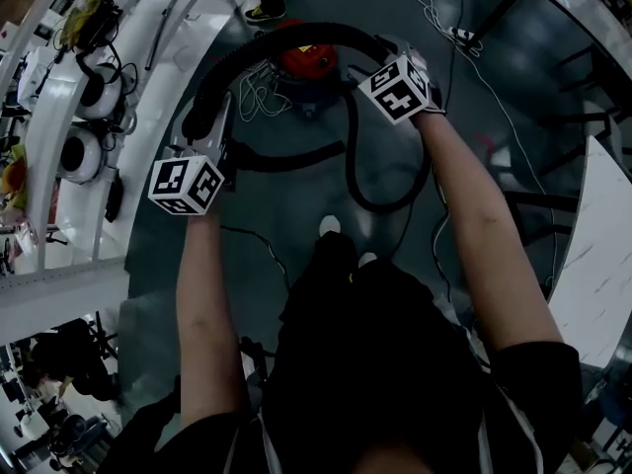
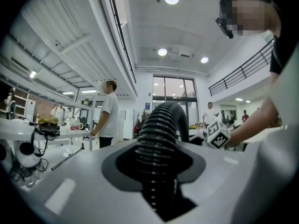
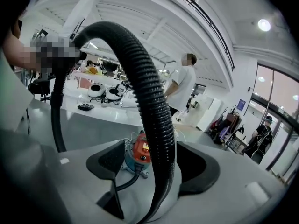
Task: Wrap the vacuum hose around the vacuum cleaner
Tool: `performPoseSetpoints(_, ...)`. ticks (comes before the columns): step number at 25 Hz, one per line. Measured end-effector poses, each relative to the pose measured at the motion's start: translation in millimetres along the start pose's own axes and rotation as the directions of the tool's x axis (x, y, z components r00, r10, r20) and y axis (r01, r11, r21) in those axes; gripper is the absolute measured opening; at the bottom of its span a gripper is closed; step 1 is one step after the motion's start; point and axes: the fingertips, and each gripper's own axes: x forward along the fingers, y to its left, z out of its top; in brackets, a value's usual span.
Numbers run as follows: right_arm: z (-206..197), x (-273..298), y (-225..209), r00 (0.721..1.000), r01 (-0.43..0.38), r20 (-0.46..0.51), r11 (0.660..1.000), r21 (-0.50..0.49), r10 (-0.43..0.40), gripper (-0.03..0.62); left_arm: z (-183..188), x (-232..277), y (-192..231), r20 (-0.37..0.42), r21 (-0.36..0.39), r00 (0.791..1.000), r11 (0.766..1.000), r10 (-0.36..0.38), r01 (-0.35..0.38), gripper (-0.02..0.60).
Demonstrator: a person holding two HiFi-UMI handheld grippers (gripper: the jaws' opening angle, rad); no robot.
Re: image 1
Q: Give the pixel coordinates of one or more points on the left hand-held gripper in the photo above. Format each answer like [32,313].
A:
[187,185]

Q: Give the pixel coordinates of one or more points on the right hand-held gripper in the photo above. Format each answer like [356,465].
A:
[397,94]

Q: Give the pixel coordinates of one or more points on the person's left forearm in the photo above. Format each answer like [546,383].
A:
[207,314]

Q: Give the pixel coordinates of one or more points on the person's right forearm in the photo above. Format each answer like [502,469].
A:
[484,245]

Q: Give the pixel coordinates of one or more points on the red-topped vacuum cleaner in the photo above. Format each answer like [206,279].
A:
[308,64]

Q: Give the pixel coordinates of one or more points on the white curved counter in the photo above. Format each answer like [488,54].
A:
[138,116]

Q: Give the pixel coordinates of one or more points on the white power strip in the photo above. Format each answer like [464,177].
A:
[461,33]

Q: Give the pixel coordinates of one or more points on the grey metal wand tube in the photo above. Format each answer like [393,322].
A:
[167,18]

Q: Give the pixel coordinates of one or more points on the white round device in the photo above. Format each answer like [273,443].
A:
[101,92]
[81,153]

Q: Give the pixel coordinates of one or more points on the person's white left shoe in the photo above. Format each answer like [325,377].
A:
[330,226]

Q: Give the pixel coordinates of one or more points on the yellow cloth bundle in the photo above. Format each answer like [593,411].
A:
[84,20]

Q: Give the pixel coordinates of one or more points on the person's black clothing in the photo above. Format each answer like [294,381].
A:
[370,363]

